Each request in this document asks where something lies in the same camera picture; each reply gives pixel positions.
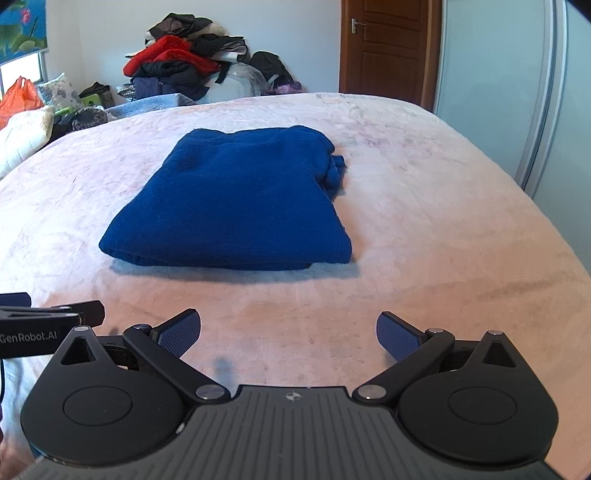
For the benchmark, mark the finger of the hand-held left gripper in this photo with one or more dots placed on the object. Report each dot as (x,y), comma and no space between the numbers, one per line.
(92,311)

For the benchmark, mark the purple bag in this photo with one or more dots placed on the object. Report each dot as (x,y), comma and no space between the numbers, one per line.
(288,87)

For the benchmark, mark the green plastic item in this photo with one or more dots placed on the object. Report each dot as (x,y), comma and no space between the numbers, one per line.
(94,100)

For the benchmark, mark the brown wooden door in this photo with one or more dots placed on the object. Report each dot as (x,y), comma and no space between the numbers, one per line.
(388,55)

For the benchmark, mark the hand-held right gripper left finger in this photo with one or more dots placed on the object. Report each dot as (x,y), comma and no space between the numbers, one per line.
(180,332)

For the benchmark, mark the white quilted jacket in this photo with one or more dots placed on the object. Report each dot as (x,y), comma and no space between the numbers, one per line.
(23,134)

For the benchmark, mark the window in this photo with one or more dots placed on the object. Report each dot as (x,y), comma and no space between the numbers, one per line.
(18,69)

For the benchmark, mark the black patterned cloth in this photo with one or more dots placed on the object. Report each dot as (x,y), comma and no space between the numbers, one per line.
(83,121)

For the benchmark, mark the pile of clothes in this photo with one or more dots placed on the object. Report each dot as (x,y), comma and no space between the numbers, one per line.
(175,60)

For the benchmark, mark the blue beaded sweater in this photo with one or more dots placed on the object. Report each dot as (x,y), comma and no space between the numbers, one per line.
(231,198)

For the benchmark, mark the floral pillow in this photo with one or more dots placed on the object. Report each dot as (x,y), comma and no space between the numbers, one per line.
(60,92)

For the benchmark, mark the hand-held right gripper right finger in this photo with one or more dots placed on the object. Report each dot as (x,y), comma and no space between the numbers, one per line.
(397,339)

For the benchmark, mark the black bag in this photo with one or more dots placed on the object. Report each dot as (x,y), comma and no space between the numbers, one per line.
(270,64)

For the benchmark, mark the orange plastic bag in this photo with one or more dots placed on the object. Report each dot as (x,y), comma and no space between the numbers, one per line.
(21,99)

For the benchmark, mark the lotus flower window blind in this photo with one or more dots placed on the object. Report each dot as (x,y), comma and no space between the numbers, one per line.
(23,27)

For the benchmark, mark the pink bed blanket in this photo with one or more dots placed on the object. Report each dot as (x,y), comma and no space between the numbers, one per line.
(438,230)

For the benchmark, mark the light blue folded blanket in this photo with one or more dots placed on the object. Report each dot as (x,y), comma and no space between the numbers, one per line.
(152,104)

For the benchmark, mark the translucent grey bag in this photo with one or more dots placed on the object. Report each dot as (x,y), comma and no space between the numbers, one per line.
(240,85)

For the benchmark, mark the sliding wardrobe door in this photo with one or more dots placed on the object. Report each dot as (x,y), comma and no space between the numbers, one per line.
(498,92)

